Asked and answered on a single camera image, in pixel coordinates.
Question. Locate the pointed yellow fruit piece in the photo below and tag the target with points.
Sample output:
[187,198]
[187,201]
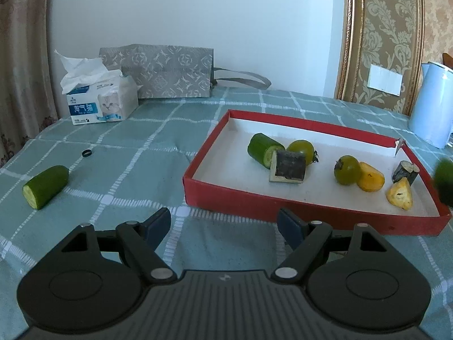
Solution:
[400,194]

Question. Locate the small black-skinned chunk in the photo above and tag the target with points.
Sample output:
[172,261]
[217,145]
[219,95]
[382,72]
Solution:
[404,172]

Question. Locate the green tomato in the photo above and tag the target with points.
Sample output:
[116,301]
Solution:
[347,170]
[300,149]

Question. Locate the green cucumber piece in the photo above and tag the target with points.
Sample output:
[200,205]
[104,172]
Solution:
[46,187]
[262,148]
[445,181]

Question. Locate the green checked tablecloth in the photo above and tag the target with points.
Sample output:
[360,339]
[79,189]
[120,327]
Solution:
[141,156]

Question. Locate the large black-skinned chunk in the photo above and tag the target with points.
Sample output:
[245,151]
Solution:
[287,167]

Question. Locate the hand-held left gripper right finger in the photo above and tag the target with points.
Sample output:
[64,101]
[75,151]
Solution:
[290,226]

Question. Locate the beige patterned curtain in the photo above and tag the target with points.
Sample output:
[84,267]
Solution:
[23,60]

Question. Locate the white tissue pack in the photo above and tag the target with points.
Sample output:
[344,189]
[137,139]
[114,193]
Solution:
[102,101]

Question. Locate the white wall switch panel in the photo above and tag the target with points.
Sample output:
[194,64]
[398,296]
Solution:
[385,79]

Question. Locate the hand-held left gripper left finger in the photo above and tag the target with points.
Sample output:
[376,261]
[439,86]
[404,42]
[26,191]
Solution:
[157,226]

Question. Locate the wooden chair back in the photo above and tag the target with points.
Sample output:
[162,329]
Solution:
[448,60]

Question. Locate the rounded yellow fruit piece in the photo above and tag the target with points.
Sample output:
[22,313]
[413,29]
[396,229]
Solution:
[371,177]

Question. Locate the light blue electric kettle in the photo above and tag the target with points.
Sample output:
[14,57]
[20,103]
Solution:
[433,106]

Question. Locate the gold ornate wall frame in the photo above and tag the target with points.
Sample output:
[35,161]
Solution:
[354,42]

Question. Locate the red shallow box tray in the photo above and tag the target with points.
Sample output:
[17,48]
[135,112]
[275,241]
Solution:
[318,212]

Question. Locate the grey patterned paper bag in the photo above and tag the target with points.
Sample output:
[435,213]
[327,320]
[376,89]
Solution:
[166,71]

